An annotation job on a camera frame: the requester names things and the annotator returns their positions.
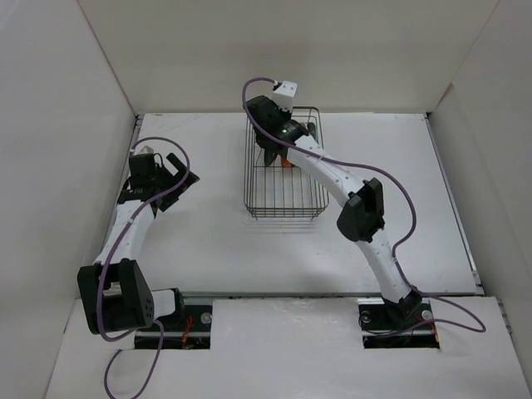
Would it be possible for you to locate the blue patterned ceramic plate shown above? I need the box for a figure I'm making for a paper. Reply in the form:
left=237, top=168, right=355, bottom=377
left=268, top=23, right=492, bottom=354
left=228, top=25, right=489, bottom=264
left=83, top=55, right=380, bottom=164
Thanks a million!
left=306, top=122, right=317, bottom=140

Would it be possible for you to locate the black round plate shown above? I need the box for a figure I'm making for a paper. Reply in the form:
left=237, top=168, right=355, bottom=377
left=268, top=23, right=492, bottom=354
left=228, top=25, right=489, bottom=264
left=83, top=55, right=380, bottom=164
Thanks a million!
left=264, top=150, right=277, bottom=167

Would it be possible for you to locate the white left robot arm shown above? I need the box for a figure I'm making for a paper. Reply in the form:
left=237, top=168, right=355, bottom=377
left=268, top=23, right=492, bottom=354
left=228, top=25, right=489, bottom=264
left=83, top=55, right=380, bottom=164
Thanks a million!
left=76, top=151, right=200, bottom=334

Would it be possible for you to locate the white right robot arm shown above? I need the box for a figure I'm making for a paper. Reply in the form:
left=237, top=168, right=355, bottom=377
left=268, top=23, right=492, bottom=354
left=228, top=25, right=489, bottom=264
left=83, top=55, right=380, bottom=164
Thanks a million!
left=243, top=96, right=421, bottom=328

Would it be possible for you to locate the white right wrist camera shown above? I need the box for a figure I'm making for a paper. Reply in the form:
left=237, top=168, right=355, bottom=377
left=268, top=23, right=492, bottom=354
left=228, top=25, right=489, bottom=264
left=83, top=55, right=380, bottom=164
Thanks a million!
left=271, top=81, right=298, bottom=113

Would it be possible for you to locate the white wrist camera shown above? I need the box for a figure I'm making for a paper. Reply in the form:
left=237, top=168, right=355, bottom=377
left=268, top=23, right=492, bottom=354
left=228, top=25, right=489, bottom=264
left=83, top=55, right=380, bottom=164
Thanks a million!
left=271, top=81, right=298, bottom=113
left=130, top=145, right=154, bottom=156

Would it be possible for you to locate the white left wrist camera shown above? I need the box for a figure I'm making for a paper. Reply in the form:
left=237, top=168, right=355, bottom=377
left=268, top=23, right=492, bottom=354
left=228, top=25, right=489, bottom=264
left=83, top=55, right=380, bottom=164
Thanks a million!
left=130, top=145, right=154, bottom=156

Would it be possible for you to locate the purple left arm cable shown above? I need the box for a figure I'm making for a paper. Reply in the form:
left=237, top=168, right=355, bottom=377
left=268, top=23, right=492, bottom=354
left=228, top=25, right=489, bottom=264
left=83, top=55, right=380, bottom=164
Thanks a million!
left=97, top=136, right=193, bottom=394

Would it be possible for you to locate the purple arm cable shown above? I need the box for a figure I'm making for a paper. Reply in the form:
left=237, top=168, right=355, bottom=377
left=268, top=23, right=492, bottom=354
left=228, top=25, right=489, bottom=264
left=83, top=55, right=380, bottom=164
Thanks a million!
left=241, top=76, right=487, bottom=336
left=97, top=136, right=193, bottom=394

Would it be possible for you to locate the grey wire dish rack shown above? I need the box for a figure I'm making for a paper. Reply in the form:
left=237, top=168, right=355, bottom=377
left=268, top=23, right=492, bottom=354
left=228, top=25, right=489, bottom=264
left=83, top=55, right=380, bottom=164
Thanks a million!
left=244, top=123, right=329, bottom=219

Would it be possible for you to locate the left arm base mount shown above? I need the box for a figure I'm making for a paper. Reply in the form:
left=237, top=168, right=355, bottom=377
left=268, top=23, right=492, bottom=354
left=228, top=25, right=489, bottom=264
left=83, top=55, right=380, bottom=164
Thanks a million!
left=159, top=297, right=213, bottom=350

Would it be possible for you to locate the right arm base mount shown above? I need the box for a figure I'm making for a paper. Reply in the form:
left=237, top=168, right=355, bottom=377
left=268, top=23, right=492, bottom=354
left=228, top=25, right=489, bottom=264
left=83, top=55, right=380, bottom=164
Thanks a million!
left=357, top=298, right=440, bottom=349

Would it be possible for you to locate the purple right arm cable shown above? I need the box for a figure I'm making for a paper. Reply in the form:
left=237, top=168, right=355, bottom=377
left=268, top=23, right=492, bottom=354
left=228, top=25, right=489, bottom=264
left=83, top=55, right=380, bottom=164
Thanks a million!
left=241, top=76, right=487, bottom=336

